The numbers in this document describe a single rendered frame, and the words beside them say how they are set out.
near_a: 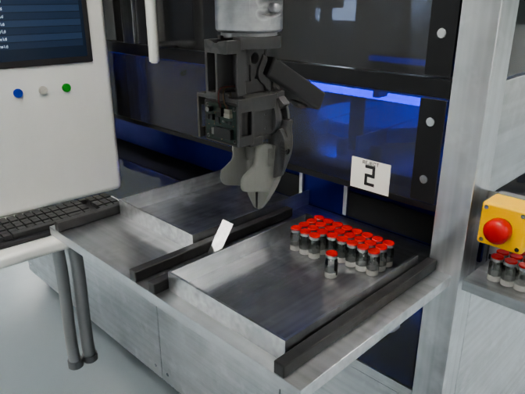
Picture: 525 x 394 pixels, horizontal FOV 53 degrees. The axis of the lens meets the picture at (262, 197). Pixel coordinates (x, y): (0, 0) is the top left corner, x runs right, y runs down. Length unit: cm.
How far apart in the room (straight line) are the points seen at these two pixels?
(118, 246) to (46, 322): 150
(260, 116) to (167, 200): 69
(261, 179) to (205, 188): 70
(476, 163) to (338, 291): 30
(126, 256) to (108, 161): 58
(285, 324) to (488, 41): 51
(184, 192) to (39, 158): 41
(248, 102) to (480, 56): 42
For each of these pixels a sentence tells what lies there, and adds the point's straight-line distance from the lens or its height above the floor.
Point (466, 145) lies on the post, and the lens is 90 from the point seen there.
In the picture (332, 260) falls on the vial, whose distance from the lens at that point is 90.
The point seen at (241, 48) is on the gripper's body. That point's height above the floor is 128.
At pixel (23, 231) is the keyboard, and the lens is 133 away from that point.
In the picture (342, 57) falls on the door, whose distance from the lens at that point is 101.
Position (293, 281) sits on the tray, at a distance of 91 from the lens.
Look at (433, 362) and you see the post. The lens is 109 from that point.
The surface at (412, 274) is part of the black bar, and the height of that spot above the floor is 90.
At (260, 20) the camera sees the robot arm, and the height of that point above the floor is 131.
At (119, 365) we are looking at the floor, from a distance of 220.
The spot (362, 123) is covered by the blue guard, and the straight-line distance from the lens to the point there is 99.
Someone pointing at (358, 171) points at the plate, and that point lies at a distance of 102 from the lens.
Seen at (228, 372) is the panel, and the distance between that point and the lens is 160.
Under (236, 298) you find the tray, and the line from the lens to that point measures 86.
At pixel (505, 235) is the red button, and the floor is 100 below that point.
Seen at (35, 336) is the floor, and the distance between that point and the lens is 246.
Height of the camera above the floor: 134
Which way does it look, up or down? 21 degrees down
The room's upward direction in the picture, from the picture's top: straight up
